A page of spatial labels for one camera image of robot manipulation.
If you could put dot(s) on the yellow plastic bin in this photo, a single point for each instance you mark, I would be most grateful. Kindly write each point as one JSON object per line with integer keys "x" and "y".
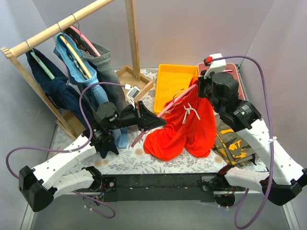
{"x": 172, "y": 80}

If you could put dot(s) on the pink compartment organizer box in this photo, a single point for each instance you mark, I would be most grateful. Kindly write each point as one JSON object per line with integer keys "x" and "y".
{"x": 235, "y": 74}

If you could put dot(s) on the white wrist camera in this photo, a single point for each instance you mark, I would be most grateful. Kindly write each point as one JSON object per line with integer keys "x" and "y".
{"x": 216, "y": 64}
{"x": 133, "y": 91}

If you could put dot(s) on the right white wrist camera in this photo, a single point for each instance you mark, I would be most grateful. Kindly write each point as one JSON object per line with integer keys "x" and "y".
{"x": 216, "y": 64}

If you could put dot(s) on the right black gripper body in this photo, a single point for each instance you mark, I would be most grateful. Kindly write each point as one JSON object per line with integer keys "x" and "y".
{"x": 201, "y": 86}

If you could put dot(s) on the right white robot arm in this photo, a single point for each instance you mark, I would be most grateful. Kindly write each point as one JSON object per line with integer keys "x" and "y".
{"x": 285, "y": 178}

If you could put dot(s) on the light blue shorts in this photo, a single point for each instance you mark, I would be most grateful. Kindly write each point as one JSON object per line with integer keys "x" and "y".
{"x": 96, "y": 94}

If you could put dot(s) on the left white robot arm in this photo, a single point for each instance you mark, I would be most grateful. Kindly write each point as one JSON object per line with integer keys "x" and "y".
{"x": 41, "y": 184}

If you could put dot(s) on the floral table mat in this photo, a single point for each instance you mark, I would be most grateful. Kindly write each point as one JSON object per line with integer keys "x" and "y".
{"x": 136, "y": 161}

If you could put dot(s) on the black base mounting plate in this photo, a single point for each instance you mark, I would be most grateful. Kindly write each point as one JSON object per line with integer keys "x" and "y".
{"x": 162, "y": 187}

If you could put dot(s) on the camouflage shorts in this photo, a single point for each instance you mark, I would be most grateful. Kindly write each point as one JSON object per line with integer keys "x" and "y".
{"x": 231, "y": 147}

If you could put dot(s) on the wooden clothes rack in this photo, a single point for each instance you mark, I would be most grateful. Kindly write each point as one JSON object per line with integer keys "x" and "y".
{"x": 130, "y": 75}

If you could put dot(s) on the pink hanger with grey shorts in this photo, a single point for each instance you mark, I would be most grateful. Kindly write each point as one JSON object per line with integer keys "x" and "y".
{"x": 86, "y": 40}

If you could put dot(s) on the yellow hanger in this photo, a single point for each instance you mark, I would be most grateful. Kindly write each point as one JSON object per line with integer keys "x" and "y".
{"x": 86, "y": 72}

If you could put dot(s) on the mint green hanger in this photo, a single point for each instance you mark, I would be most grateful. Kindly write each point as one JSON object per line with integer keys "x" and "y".
{"x": 42, "y": 65}

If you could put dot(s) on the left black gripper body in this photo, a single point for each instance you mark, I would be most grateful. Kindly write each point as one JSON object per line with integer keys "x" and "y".
{"x": 139, "y": 115}

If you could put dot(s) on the grey shorts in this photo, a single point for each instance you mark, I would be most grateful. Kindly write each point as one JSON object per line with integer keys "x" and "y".
{"x": 99, "y": 58}

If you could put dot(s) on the navy blue shorts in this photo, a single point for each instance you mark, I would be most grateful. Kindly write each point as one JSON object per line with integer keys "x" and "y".
{"x": 63, "y": 95}

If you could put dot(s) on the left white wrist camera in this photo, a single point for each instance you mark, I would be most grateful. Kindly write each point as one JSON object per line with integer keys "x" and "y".
{"x": 133, "y": 91}

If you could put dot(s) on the orange red shorts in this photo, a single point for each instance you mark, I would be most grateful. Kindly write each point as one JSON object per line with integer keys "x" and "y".
{"x": 190, "y": 125}

